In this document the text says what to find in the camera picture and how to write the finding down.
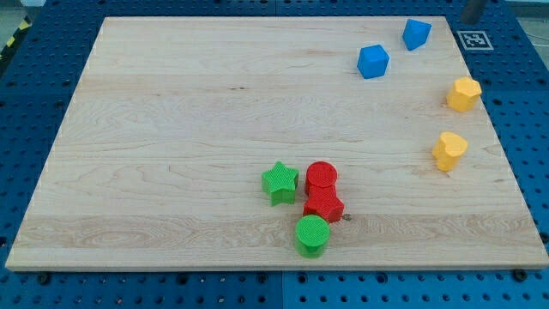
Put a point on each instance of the yellow heart block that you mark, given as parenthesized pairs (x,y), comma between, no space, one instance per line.
(448,150)

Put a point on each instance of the wooden board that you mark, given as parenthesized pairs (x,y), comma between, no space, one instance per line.
(157,165)

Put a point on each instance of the green star block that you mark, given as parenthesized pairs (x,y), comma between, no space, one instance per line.
(280,183)

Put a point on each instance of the red cylinder block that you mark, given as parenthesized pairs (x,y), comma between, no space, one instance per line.
(320,174)

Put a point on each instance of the red star block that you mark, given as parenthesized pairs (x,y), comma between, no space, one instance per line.
(323,201)

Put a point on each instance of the green cylinder block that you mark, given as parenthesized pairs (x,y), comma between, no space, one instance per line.
(312,235)

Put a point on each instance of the blue cube block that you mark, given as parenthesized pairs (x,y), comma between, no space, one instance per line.
(373,61)

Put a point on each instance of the blue triangular prism block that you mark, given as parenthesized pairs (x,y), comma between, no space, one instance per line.
(415,33)

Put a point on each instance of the yellow hexagon block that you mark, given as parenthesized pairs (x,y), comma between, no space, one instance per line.
(464,94)

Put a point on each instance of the white fiducial marker tag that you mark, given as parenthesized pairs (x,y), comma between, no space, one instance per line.
(474,40)

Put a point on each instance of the black yellow hazard tape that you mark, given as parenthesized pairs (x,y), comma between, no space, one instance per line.
(16,38)

